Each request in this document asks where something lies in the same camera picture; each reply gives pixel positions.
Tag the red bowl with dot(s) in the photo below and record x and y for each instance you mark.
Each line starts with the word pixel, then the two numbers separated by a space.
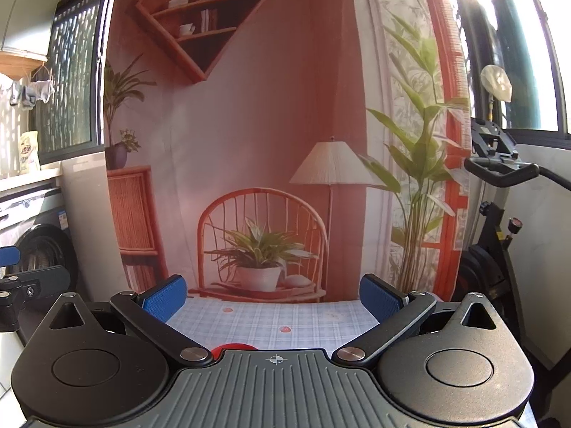
pixel 232 347

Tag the white detergent bag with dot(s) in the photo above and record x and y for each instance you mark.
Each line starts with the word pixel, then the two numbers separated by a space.
pixel 29 151

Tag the hanging white garment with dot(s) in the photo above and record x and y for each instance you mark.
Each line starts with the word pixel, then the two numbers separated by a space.
pixel 10 89

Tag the blue plaid printed tablecloth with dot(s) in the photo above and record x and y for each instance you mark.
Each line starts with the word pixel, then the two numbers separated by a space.
pixel 267 321

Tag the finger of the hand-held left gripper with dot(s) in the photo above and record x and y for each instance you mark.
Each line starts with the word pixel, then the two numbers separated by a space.
pixel 42 286
pixel 10 256

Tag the hanging grey garment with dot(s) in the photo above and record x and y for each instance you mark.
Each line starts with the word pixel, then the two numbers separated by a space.
pixel 39 91

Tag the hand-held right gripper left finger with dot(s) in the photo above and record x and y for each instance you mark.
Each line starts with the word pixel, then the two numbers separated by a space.
pixel 165 298

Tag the clear plastic bag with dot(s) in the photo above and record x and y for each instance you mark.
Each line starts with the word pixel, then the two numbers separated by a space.
pixel 496 82

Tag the printed wall backdrop cloth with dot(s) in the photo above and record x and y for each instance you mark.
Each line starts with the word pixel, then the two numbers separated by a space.
pixel 267 98

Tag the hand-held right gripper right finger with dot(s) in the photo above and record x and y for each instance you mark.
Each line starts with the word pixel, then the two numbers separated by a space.
pixel 379 298

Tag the dark framed glass window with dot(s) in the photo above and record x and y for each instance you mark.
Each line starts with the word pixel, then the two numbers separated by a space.
pixel 526 53

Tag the window with metal grille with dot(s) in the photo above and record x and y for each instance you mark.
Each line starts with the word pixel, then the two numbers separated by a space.
pixel 73 76

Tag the grey washing machine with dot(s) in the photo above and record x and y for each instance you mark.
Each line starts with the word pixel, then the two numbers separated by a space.
pixel 49 240

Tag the black exercise bike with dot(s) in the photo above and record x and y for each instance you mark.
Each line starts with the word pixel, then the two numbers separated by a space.
pixel 495 232

